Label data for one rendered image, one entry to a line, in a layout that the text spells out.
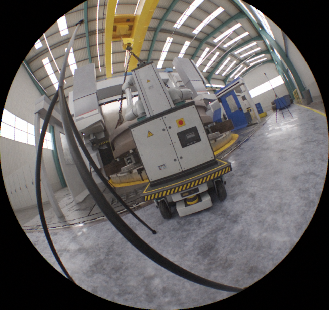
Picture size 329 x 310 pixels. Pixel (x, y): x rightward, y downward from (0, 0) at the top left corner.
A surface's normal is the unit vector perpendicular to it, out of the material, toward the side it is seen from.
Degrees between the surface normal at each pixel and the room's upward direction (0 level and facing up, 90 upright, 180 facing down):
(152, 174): 90
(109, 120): 90
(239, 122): 90
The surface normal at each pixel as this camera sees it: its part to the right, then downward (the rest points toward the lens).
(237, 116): -0.87, 0.32
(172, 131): -0.09, 0.02
